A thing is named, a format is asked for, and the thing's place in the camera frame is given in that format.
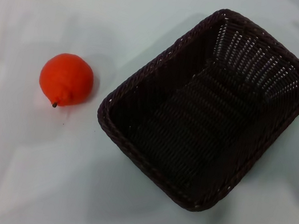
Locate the dark brown woven basket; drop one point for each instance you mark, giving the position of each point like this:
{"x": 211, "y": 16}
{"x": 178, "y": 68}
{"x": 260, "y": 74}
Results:
{"x": 194, "y": 120}

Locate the orange fruit with stem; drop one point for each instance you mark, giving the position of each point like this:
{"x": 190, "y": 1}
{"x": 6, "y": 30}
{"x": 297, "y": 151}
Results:
{"x": 67, "y": 78}

